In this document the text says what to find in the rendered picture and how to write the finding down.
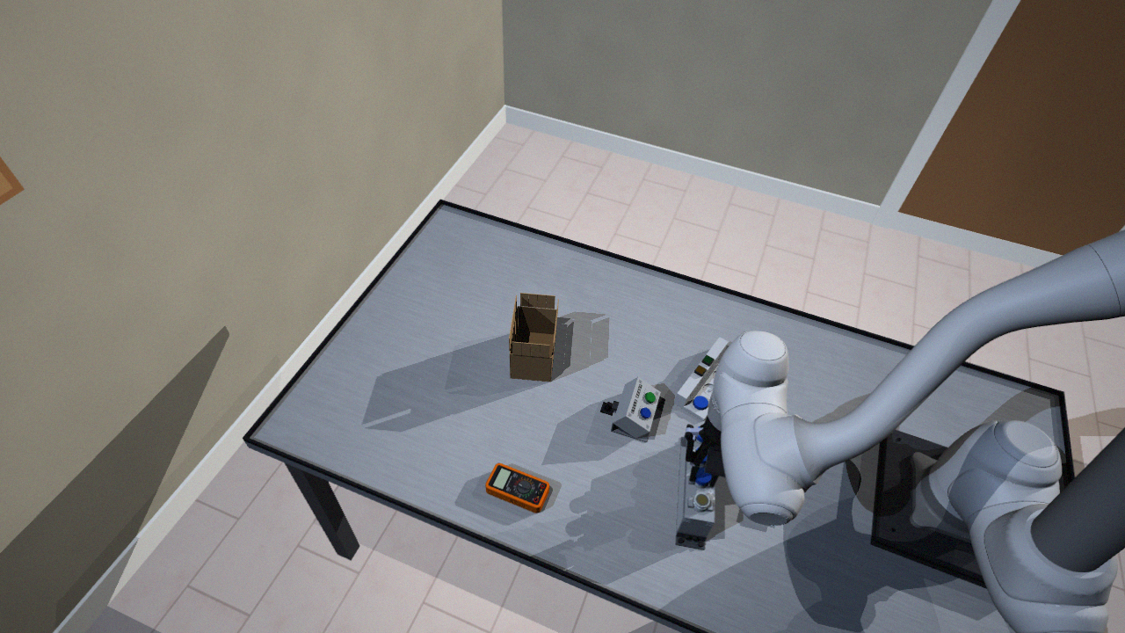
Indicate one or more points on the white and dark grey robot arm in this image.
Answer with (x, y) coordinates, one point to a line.
(1050, 573)

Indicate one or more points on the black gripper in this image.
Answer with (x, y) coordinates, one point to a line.
(710, 435)

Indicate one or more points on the brown cardboard box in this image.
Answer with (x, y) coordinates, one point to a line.
(532, 337)

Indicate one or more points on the orange digital multimeter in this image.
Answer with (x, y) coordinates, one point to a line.
(517, 487)

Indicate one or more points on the white key panel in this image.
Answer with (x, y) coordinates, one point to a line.
(635, 411)

